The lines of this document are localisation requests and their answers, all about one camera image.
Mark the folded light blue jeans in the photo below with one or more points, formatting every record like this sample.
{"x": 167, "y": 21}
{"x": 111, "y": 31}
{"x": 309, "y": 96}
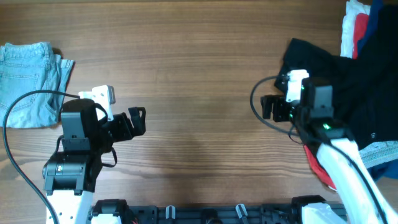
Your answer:
{"x": 27, "y": 68}

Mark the red garment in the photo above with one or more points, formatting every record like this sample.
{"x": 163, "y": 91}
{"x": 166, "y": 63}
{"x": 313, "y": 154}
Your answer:
{"x": 360, "y": 27}

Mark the black shorts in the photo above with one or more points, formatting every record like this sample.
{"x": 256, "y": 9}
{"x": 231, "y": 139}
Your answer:
{"x": 365, "y": 88}

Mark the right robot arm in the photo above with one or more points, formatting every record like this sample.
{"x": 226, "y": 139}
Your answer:
{"x": 310, "y": 111}

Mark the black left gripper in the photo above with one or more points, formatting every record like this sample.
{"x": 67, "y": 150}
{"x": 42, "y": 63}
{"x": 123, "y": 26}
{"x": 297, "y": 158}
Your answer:
{"x": 125, "y": 125}

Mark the navy blue garment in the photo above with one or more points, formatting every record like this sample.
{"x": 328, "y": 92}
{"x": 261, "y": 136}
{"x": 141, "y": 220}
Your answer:
{"x": 376, "y": 6}

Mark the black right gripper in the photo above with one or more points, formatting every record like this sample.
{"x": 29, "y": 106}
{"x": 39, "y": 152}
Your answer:
{"x": 278, "y": 107}

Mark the white garment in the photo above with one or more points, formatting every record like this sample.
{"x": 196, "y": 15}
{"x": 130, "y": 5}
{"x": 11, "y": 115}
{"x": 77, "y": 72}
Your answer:
{"x": 353, "y": 8}

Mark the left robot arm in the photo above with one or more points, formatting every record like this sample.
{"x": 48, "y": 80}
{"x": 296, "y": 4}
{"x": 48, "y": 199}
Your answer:
{"x": 70, "y": 174}

